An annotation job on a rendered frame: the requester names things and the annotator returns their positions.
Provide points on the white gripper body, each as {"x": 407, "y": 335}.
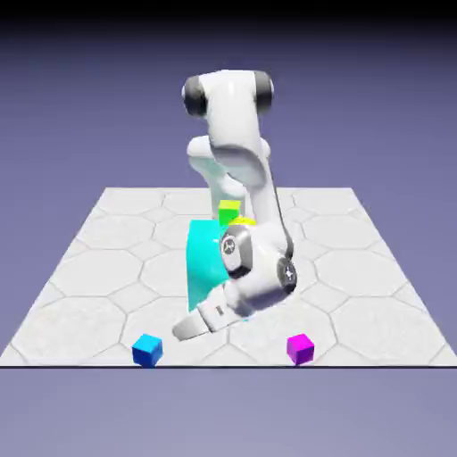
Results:
{"x": 189, "y": 326}

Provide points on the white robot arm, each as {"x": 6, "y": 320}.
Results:
{"x": 235, "y": 117}

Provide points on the small blue cube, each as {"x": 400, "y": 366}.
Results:
{"x": 147, "y": 350}

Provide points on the small magenta cube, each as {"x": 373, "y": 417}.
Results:
{"x": 300, "y": 349}

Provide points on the small green cube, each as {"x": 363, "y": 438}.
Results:
{"x": 227, "y": 212}

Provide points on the large cyan box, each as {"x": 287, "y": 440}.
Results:
{"x": 203, "y": 257}

